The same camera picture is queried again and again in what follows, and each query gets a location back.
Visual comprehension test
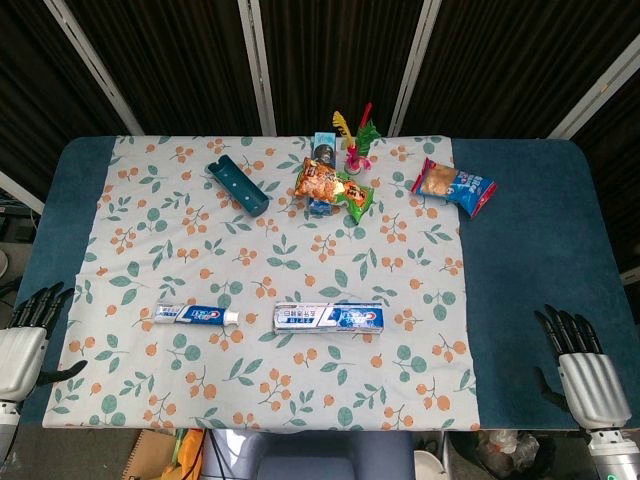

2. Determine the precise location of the blue red snack bag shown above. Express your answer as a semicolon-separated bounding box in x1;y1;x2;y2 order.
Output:
410;156;498;219

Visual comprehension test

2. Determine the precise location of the colourful feather shuttlecock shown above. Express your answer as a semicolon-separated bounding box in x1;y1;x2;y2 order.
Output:
331;102;382;175

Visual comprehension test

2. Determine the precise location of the floral leaf print tablecloth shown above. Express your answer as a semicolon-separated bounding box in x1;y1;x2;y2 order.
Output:
42;134;482;432

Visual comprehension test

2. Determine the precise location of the teal plastic trough holder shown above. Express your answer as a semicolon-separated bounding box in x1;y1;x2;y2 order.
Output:
204;154;272;219

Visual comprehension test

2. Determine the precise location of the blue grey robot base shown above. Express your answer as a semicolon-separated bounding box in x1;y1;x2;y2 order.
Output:
199;429;417;480

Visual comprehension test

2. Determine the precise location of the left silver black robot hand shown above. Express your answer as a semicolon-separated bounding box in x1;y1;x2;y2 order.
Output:
0;281;89;404

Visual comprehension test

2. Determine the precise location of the blue white toothpaste box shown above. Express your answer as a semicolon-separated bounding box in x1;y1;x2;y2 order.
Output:
272;300;387;336

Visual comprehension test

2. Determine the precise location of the white partition frame post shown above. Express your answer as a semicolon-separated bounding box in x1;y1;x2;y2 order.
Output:
236;0;278;138
42;0;147;137
547;48;640;141
387;0;444;138

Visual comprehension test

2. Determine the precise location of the dark blue table cover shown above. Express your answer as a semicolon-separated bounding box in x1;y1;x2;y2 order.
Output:
14;135;633;432

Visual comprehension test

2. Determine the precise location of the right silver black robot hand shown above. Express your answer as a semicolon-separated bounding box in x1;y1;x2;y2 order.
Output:
532;303;633;432

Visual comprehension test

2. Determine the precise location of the crumpled clear plastic bag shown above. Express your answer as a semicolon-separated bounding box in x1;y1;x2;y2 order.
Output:
472;430;542;477

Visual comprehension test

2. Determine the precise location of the blue white toothpaste tube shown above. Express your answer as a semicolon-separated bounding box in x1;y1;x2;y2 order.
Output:
152;302;241;327

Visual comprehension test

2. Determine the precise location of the small blue carton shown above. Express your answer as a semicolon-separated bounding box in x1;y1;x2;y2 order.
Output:
307;131;338;218

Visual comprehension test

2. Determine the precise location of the orange green snack bag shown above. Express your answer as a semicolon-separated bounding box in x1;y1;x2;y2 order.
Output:
293;156;376;226

